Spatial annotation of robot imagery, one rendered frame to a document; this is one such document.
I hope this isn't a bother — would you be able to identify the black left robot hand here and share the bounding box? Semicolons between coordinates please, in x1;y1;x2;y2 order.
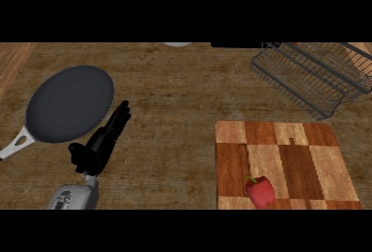
66;99;134;177

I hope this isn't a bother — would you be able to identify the checkered wooden cutting board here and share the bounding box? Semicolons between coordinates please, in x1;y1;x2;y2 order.
213;120;363;211

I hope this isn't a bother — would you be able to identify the dark grey frying pan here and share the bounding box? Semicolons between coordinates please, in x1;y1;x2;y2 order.
0;64;116;161

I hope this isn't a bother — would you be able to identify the white round object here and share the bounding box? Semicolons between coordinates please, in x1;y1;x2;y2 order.
160;41;193;48

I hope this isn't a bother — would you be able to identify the red bell pepper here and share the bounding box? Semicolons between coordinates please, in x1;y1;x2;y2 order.
241;175;277;210

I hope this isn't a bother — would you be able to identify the dark wire tiered basket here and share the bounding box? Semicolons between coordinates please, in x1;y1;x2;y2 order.
247;41;372;121

